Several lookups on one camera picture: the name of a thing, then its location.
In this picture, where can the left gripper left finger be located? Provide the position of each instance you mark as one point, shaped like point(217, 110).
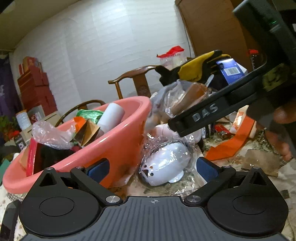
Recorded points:
point(88, 179)

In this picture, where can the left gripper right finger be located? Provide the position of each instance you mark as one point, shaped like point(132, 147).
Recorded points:
point(216, 177)

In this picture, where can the person right hand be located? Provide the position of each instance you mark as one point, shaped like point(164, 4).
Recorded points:
point(279, 126)

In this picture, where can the red cap sauce bottle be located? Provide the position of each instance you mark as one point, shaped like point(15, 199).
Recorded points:
point(254, 57)

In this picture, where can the blue barcode box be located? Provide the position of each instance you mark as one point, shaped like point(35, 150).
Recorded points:
point(231, 70)

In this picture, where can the red lighter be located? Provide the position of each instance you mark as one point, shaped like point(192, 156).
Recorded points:
point(223, 132)

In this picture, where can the pink plastic basin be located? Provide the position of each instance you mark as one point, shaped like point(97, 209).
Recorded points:
point(122, 146)

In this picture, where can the white penguin toy in wrap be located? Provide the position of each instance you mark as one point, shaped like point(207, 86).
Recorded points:
point(165, 163)

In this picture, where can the white paper cup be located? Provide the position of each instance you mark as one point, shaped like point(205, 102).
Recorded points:
point(111, 117)

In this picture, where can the wooden chair round back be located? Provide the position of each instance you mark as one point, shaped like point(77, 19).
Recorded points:
point(77, 107)

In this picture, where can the yellow black work glove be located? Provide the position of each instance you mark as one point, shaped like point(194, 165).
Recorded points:
point(198, 69)

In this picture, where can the brown wooden wardrobe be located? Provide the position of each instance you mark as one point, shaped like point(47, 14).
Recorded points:
point(211, 25)

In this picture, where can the brown item in plastic bag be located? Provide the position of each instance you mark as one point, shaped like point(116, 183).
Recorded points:
point(175, 98)

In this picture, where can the white tin can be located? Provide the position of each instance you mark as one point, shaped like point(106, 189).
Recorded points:
point(23, 119)

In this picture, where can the potted plant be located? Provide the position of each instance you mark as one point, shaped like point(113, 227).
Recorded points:
point(9, 127)

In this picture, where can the red gift box stack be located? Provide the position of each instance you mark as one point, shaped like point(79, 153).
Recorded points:
point(34, 86)

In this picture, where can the wooden chair straight back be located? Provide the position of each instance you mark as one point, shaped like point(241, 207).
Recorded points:
point(139, 80)

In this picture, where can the purple hanging banner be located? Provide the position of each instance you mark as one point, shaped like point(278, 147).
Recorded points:
point(9, 96)

